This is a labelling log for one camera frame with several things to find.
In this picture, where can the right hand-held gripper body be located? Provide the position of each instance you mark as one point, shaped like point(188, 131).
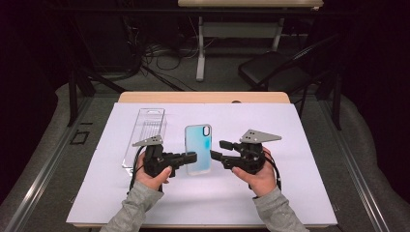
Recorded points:
point(248, 158)

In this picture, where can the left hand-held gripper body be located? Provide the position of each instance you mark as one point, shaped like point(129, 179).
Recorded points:
point(154, 159)

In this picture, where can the blue translucent phone case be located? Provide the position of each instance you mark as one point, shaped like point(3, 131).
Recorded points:
point(198, 141)

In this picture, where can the clear plastic storage container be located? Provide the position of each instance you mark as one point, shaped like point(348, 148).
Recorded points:
point(149, 121)

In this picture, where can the person's left hand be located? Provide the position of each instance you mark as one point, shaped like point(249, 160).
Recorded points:
point(151, 182)

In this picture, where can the person's right hand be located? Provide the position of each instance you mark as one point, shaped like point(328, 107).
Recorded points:
point(262, 182)

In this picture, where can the white table cover sheet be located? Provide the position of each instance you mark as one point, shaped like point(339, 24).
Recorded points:
point(209, 199)

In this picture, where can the black folding chair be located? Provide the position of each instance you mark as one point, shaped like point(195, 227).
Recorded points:
point(270, 69)

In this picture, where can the white-legged desk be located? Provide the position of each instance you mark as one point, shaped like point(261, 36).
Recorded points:
point(201, 48)

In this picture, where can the black metal stand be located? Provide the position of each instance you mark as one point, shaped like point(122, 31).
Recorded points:
point(73, 96)

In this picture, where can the aluminium floor rail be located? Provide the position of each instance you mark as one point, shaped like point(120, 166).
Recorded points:
point(42, 174)
point(354, 174)

